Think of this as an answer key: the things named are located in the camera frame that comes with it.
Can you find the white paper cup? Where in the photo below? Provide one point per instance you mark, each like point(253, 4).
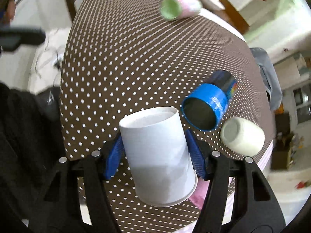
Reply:
point(158, 156)

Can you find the person's left hand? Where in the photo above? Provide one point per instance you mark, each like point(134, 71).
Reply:
point(10, 12)

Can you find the chair with grey jacket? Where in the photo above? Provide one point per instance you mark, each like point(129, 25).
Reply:
point(269, 76)

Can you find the white ceramic bowl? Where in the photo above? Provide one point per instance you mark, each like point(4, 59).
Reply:
point(212, 5)

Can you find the pale green ceramic cup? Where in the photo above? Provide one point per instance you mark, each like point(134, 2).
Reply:
point(242, 136)

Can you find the pink plastic cup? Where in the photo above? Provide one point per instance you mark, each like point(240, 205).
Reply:
point(199, 195)

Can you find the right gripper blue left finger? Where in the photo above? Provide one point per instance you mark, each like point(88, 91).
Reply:
point(113, 159)

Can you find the wooden chair far side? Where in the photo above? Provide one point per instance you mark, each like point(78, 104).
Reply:
point(234, 18)

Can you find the blue black cup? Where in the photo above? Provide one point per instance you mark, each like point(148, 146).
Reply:
point(205, 107)

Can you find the brown polka dot tablecloth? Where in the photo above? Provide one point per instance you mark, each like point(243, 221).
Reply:
point(122, 57)

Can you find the pink green cylindrical can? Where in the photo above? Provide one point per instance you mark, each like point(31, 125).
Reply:
point(177, 9)

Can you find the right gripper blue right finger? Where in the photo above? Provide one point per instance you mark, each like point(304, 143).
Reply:
point(197, 157)

